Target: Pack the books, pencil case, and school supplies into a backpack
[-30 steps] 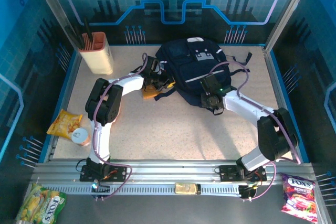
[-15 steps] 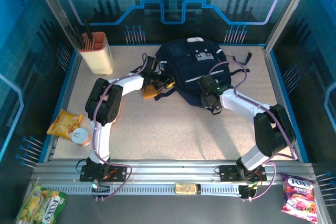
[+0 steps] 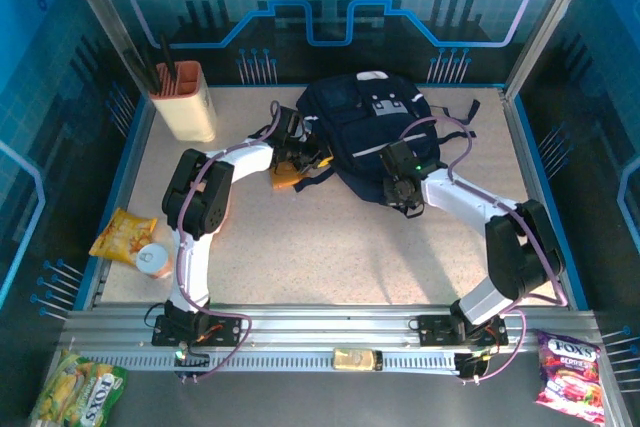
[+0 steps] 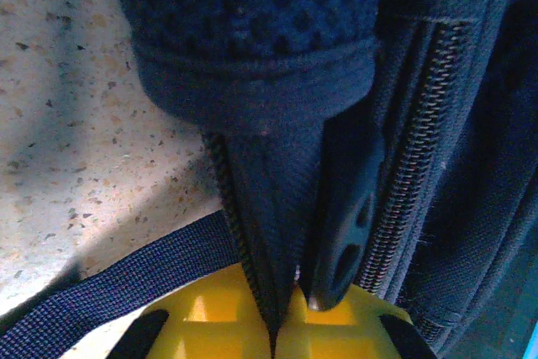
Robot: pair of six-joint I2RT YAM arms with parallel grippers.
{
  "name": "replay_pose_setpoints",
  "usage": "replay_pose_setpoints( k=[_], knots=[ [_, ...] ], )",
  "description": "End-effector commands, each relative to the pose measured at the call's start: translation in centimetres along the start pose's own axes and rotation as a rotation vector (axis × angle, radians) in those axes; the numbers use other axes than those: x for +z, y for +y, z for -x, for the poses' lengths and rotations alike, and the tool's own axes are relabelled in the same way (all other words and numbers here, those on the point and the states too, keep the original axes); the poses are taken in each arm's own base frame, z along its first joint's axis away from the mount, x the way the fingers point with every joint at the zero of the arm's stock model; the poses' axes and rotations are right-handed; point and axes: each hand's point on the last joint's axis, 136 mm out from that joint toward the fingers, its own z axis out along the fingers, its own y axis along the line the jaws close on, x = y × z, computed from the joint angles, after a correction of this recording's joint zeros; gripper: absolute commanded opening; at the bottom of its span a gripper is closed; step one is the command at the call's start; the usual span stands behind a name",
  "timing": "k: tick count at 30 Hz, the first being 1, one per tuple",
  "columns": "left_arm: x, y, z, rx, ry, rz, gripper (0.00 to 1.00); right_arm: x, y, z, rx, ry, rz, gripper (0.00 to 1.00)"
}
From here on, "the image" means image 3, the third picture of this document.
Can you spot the snack can with white lid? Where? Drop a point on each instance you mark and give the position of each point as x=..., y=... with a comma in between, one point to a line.
x=152, y=259

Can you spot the black pen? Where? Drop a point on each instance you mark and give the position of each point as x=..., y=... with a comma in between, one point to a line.
x=151, y=72
x=167, y=59

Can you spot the small yellow packet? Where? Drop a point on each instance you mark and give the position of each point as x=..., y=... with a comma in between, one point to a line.
x=355, y=359

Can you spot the navy blue backpack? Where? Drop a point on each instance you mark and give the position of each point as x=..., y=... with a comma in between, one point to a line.
x=365, y=127

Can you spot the green Fox's candy bag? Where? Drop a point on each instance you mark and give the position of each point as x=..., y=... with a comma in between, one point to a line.
x=75, y=392

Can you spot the yellow leather card wallet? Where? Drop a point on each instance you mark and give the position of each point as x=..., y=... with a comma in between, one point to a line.
x=285, y=181

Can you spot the aluminium frame post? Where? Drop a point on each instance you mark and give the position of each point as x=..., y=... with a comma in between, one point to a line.
x=102, y=7
x=552, y=12

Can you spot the aluminium side rail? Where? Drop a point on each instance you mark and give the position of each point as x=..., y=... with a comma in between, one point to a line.
x=529, y=172
x=134, y=167

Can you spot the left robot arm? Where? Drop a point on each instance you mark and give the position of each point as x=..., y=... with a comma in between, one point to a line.
x=245, y=162

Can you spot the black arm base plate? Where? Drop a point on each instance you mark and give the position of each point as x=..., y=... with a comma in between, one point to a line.
x=165, y=334
x=432, y=329

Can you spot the black connector box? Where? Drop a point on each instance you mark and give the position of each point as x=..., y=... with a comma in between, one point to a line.
x=467, y=366
x=192, y=361

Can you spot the purple Fox's candy bag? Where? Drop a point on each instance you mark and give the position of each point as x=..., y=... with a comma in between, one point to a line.
x=570, y=377

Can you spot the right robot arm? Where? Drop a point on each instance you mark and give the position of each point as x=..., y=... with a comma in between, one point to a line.
x=460, y=192

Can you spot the cream pen holder orange rim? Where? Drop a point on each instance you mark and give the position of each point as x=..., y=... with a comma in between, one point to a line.
x=187, y=107

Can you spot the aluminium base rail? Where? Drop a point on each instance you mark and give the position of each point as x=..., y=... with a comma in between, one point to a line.
x=320, y=332

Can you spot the yellow snack bag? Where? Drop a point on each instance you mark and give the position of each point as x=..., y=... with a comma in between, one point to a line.
x=120, y=237

